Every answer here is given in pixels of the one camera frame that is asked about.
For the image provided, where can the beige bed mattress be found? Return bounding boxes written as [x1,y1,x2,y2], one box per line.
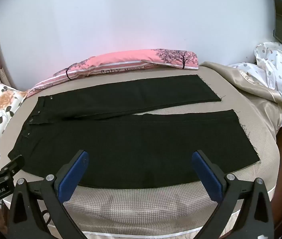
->
[0,65,281,239]

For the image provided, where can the beige satin blanket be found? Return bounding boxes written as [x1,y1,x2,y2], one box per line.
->
[201,62,282,140]

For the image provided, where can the black pants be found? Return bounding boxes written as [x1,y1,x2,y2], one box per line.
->
[7,74,260,190]

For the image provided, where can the white floral pillow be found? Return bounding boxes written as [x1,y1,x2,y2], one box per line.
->
[0,83,28,173]

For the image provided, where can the black cable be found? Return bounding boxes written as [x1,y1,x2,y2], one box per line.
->
[39,204,54,227]

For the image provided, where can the white dotted quilt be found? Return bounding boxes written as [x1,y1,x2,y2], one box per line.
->
[228,41,282,128]

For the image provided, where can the pink striped tree-print pillow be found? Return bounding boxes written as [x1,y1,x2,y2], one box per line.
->
[25,48,199,99]

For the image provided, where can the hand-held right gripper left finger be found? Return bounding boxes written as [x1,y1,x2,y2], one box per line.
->
[7,150,89,239]

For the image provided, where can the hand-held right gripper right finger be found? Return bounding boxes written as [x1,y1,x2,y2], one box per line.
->
[192,150,275,239]

